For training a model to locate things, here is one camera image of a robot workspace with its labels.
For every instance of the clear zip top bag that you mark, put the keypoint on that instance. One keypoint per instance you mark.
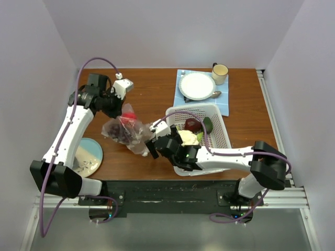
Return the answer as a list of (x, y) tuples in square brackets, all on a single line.
[(140, 129)]

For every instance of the fake dark red fruit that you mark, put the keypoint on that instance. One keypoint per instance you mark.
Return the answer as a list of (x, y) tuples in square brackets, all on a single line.
[(192, 125)]

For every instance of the white perforated plastic basket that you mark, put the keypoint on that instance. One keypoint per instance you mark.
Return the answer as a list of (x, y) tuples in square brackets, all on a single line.
[(218, 138)]

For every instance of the cream enamel mug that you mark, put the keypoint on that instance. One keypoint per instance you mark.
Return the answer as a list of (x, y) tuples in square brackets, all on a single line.
[(219, 73)]

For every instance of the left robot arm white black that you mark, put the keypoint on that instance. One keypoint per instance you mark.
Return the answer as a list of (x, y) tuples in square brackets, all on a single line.
[(54, 173)]

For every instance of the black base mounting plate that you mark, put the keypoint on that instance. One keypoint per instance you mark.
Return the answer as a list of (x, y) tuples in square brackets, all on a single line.
[(170, 197)]

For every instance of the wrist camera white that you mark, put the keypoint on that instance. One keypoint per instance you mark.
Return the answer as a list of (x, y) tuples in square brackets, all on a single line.
[(159, 129), (121, 87)]

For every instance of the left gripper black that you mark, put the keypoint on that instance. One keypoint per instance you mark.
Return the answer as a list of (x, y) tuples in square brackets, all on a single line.
[(117, 111)]

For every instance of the white paper plate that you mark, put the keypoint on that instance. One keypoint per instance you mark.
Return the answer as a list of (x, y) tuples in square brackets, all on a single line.
[(196, 86)]

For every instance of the right side aluminium rail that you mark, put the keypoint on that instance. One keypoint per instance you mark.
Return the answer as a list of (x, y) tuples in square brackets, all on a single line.
[(270, 111)]

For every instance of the fake white cauliflower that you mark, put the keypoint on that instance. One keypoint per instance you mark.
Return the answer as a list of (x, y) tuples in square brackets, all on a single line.
[(190, 138)]

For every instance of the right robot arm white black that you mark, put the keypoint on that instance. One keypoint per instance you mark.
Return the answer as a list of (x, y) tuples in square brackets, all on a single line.
[(266, 165)]

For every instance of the aluminium frame rail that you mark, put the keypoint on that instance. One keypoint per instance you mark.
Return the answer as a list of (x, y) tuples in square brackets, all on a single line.
[(290, 198)]

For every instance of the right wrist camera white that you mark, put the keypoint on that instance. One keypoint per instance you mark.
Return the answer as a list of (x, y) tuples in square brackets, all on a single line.
[(159, 129)]

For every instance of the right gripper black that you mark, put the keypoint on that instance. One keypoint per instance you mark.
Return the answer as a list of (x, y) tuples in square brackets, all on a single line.
[(175, 133)]

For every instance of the blue beige ceramic plate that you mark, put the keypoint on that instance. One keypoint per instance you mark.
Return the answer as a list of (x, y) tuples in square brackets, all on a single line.
[(88, 157)]

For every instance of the fake red apple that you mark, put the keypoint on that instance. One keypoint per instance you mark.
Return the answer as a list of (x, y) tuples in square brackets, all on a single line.
[(128, 119)]

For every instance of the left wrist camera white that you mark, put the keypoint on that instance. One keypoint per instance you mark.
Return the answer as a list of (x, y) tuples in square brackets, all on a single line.
[(121, 87)]

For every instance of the fake green pepper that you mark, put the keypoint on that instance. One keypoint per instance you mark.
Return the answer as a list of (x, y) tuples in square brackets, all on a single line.
[(208, 125)]

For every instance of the metal spoon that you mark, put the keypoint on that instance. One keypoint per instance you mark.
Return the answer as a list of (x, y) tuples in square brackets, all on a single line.
[(216, 94)]

